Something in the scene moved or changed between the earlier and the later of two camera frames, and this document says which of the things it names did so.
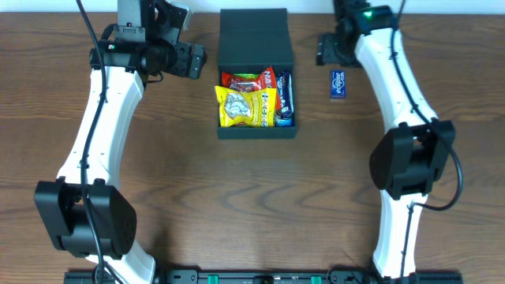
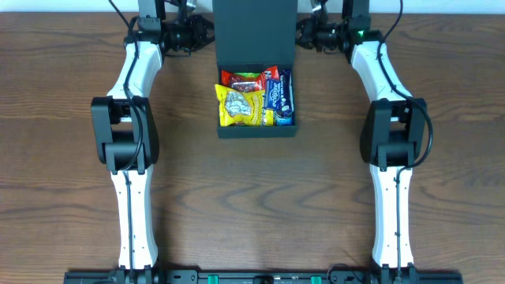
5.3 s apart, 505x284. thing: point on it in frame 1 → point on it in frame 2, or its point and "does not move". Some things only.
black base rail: [275, 277] does not move
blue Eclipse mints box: [338, 84] → [272, 95]
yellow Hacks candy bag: [255, 108] does not move
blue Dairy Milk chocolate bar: [285, 106] does not move
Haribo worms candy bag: [247, 76] does not move
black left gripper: [196, 60] → [198, 30]
